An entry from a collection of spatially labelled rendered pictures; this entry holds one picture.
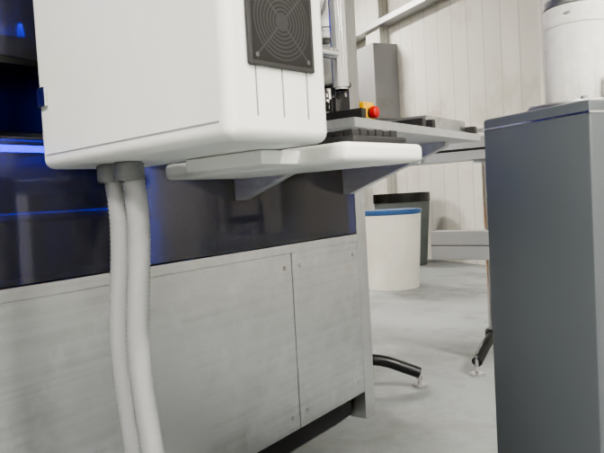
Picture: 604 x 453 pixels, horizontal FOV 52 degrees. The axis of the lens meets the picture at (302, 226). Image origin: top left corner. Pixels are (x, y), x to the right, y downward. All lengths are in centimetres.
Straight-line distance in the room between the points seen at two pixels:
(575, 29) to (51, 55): 90
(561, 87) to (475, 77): 491
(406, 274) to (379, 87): 288
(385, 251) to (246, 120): 392
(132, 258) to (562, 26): 85
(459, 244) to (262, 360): 129
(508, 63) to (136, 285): 506
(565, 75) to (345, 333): 107
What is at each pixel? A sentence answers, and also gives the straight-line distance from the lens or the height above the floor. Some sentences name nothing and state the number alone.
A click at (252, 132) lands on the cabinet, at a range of 76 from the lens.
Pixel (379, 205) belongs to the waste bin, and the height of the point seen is 61.
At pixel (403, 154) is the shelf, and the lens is 99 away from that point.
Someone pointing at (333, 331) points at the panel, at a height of 32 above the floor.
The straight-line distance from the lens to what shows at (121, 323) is 107.
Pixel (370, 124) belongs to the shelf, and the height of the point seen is 87.
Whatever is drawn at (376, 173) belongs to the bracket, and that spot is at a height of 79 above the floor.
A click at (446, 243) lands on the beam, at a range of 271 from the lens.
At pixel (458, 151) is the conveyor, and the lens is 266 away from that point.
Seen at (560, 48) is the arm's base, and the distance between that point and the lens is 125.
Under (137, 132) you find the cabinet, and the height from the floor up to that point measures 83.
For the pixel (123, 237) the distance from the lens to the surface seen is 105.
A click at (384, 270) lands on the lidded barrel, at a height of 16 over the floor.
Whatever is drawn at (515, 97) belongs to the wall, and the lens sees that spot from 572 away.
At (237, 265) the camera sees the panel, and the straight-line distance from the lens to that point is 154.
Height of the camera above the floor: 73
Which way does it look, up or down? 3 degrees down
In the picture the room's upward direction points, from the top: 3 degrees counter-clockwise
